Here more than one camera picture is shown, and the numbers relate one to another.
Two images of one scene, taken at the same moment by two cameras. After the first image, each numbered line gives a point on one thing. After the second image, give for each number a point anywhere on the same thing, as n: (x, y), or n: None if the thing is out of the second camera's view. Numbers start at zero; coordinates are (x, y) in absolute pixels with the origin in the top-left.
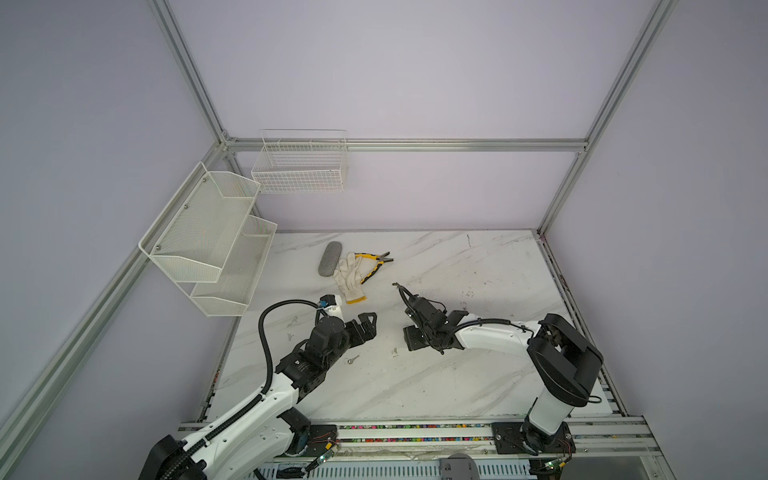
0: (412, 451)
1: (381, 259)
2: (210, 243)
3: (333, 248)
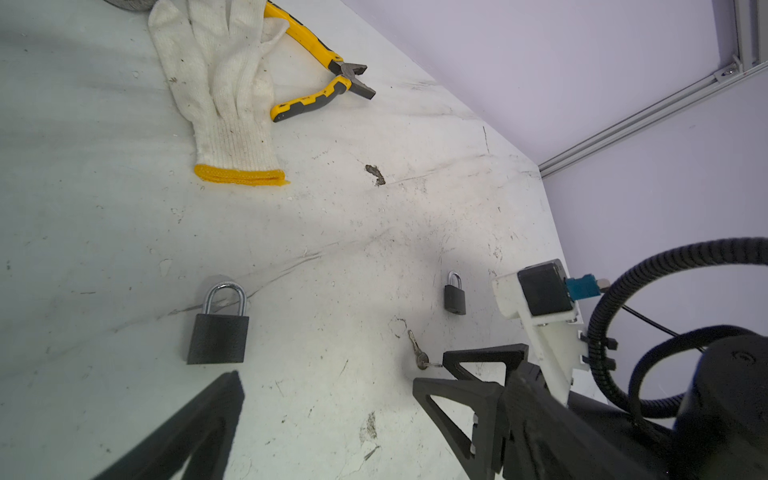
0: None
1: (348, 69)
2: None
3: (136, 5)
